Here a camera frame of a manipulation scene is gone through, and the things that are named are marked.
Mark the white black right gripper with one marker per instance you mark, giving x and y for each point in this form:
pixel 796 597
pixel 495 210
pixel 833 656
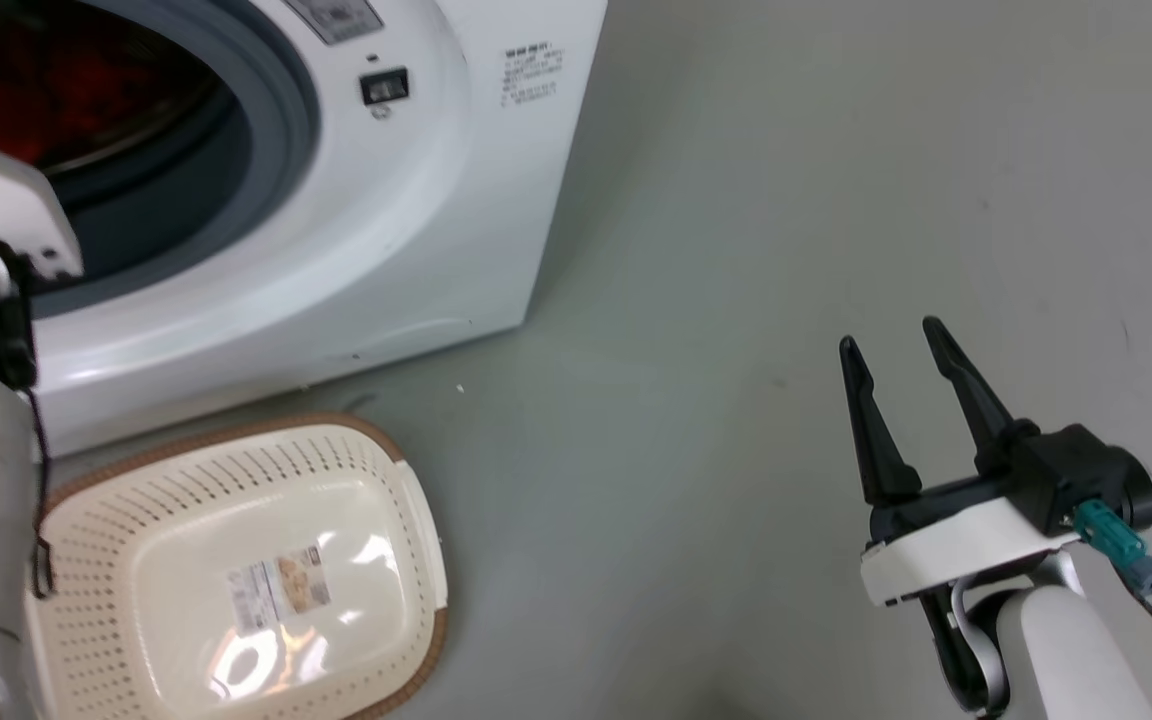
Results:
pixel 956 545

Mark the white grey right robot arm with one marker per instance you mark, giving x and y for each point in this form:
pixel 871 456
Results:
pixel 1066 650

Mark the white front-load washing machine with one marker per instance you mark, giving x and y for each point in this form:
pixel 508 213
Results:
pixel 406 250

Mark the cream perforated laundry basket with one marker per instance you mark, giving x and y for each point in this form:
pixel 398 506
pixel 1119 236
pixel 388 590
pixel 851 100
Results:
pixel 176 520

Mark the black door latch socket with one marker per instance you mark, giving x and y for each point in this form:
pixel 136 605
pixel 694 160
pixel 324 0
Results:
pixel 384 87

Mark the paper product label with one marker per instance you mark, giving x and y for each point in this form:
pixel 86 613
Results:
pixel 278 590

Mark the grey rubber door seal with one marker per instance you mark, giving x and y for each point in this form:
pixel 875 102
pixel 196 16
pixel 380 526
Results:
pixel 276 130

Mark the grey label sticker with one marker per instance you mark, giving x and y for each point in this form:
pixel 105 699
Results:
pixel 334 17

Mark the red garment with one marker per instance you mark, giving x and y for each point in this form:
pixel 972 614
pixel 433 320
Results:
pixel 46 80

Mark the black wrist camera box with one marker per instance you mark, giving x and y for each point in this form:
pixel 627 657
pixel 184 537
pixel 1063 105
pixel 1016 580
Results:
pixel 1086 475

